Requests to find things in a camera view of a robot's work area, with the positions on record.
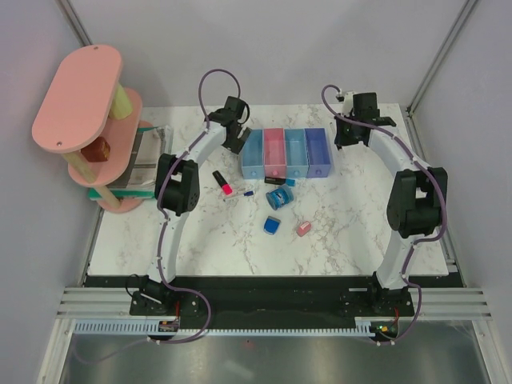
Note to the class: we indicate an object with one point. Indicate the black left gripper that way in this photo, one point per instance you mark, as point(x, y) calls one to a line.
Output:
point(237, 145)

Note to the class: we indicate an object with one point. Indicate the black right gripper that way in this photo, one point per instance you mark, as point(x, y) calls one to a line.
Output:
point(341, 140)

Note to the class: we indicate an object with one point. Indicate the black pink highlighter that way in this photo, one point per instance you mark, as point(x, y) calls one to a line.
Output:
point(225, 186)

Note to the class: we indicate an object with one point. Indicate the black blue highlighter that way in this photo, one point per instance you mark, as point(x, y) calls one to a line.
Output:
point(279, 181)

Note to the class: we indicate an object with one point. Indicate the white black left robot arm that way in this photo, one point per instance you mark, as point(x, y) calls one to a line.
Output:
point(177, 192)

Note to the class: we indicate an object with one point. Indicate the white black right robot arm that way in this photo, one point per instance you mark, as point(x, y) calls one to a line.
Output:
point(416, 209)

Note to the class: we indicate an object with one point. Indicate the light blue drawer bin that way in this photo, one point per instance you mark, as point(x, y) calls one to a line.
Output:
point(252, 160)

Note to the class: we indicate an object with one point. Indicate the pink drawer bin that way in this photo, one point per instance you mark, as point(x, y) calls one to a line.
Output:
point(274, 152)

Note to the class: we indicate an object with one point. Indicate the sky blue drawer bin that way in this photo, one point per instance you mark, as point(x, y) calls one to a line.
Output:
point(297, 163)

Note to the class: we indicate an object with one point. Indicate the purple drawer bin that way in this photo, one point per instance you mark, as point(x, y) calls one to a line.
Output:
point(318, 151)

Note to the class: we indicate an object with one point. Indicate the blue round tape jar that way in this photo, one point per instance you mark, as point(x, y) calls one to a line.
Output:
point(279, 197)

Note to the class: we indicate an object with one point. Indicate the blue pencil sharpener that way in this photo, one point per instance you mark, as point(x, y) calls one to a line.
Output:
point(271, 225)

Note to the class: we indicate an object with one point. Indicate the stack of books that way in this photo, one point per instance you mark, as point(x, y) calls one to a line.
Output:
point(139, 178)

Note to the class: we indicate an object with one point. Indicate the pink eraser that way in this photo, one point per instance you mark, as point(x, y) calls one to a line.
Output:
point(303, 228)

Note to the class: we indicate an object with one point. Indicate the brown block on shelf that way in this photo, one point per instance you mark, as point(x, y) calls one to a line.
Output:
point(97, 151)

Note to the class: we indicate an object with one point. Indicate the pink tiered wooden shelf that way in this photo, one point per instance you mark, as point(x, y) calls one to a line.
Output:
point(85, 101)

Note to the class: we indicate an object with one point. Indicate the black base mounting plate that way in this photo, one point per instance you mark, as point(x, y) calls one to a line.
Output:
point(282, 302)

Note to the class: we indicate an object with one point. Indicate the white slotted cable duct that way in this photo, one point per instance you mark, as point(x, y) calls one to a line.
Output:
point(153, 327)

